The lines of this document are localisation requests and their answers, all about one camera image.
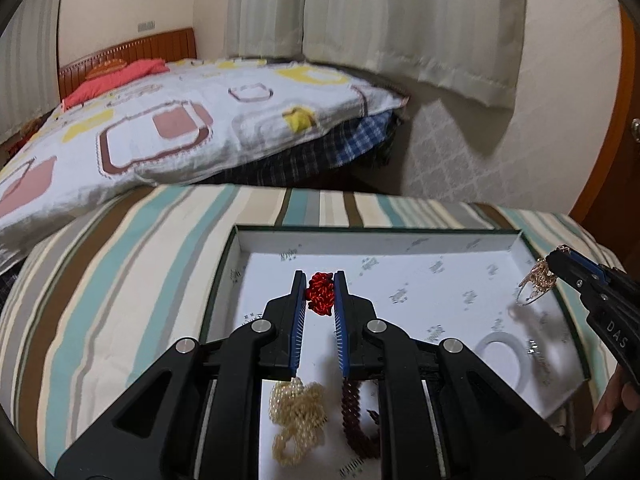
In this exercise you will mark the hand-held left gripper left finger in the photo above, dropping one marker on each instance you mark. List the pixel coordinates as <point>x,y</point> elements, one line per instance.
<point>300,320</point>

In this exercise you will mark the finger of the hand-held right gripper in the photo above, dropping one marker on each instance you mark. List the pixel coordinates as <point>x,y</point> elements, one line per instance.
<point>575,260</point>
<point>575,282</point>

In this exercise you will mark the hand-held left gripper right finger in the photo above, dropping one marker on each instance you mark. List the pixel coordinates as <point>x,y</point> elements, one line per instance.
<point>342,320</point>

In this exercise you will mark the red knot gold charm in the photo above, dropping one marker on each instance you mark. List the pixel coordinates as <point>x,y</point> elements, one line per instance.
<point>320,295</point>

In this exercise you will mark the dark green shallow box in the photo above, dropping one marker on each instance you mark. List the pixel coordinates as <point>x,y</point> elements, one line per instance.
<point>400,270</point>

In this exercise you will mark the small silver pendant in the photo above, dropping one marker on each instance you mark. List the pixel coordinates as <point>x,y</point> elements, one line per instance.
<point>533,347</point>

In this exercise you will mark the white jade bangle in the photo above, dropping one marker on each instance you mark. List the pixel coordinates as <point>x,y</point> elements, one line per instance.
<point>500,338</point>

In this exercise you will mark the person's right hand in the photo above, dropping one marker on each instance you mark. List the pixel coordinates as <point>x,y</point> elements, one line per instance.
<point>606,407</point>

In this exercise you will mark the wooden door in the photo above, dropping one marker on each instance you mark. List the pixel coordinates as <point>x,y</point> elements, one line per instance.
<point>615,175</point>

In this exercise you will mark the metal door lock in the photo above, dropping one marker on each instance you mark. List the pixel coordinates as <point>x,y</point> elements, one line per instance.
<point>636,130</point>

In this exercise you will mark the striped tablecloth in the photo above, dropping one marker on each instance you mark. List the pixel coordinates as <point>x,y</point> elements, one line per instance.
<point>125,285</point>

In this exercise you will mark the white patterned quilt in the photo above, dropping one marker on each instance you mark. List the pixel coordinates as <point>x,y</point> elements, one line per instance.
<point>175,120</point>

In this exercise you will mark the wide white curtain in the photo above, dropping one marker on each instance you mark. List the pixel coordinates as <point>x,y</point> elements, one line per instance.
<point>410,20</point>

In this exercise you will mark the pink pillow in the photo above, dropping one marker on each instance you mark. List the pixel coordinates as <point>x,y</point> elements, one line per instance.
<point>120,77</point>

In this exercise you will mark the wooden headboard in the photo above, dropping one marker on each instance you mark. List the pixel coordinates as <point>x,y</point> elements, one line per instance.
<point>160,42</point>

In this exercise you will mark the narrow white curtain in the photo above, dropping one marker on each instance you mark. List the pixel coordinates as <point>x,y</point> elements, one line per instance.
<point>265,5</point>

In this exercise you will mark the orange cushion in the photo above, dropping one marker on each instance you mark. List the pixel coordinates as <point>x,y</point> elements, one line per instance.
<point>106,67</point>

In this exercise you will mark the striped window curtain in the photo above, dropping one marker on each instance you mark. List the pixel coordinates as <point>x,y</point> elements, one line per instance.
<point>30,60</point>

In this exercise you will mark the wall outlet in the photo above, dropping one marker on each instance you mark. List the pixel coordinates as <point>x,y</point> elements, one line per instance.
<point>146,25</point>

